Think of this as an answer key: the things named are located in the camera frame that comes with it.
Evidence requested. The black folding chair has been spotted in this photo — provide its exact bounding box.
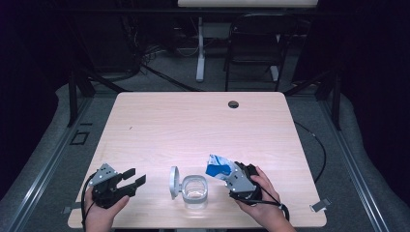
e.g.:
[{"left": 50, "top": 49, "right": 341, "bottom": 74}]
[{"left": 222, "top": 14, "right": 300, "bottom": 93}]

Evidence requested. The black floor socket frame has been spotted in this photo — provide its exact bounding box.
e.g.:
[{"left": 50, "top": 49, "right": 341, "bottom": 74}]
[{"left": 69, "top": 130, "right": 91, "bottom": 146}]

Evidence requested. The white desk top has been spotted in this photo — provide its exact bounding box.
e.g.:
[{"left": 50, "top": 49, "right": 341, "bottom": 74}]
[{"left": 177, "top": 0, "right": 320, "bottom": 9}]

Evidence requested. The aluminium floor rail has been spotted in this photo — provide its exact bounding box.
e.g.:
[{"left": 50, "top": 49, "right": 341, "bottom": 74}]
[
  {"left": 0, "top": 96, "right": 95, "bottom": 232},
  {"left": 318, "top": 99, "right": 392, "bottom": 232}
]

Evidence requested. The blue and white milk carton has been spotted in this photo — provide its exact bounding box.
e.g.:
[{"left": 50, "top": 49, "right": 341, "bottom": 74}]
[{"left": 205, "top": 153, "right": 242, "bottom": 182}]

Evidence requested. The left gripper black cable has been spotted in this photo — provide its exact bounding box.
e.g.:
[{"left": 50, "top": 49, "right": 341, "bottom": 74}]
[{"left": 80, "top": 171, "right": 98, "bottom": 232}]

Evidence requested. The grey metal tab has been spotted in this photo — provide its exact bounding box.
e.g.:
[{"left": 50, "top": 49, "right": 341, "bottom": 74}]
[
  {"left": 61, "top": 201, "right": 85, "bottom": 215},
  {"left": 309, "top": 196, "right": 333, "bottom": 214}
]

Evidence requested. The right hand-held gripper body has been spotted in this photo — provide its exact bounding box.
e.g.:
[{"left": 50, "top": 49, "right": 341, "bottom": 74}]
[{"left": 224, "top": 160, "right": 263, "bottom": 203}]

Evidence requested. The thick black floor cable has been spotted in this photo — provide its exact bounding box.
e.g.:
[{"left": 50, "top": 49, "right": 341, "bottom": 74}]
[{"left": 140, "top": 62, "right": 201, "bottom": 93}]

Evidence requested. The person's right hand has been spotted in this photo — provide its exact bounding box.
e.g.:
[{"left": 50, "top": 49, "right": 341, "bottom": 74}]
[{"left": 236, "top": 165, "right": 297, "bottom": 232}]

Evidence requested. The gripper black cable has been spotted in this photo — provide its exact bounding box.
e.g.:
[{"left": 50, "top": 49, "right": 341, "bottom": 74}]
[
  {"left": 237, "top": 183, "right": 291, "bottom": 222},
  {"left": 80, "top": 171, "right": 98, "bottom": 232}
]

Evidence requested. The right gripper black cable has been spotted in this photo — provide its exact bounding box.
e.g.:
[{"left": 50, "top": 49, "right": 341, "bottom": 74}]
[{"left": 237, "top": 183, "right": 291, "bottom": 222}]

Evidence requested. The black metal frame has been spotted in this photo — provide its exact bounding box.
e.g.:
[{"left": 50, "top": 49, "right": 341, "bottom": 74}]
[
  {"left": 66, "top": 68, "right": 131, "bottom": 128},
  {"left": 282, "top": 68, "right": 343, "bottom": 131}
]

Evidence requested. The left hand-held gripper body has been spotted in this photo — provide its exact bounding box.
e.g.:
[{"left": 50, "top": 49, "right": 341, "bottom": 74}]
[{"left": 88, "top": 162, "right": 136, "bottom": 209}]

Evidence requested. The person's left hand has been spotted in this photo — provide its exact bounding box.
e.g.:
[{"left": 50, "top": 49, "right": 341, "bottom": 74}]
[{"left": 83, "top": 188, "right": 131, "bottom": 232}]

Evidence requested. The clear pitcher with white lid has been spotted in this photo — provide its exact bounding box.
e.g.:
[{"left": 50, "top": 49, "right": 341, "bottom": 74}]
[{"left": 169, "top": 165, "right": 209, "bottom": 209}]

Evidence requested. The white desk leg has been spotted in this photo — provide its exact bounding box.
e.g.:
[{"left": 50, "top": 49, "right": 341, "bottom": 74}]
[{"left": 195, "top": 16, "right": 207, "bottom": 83}]

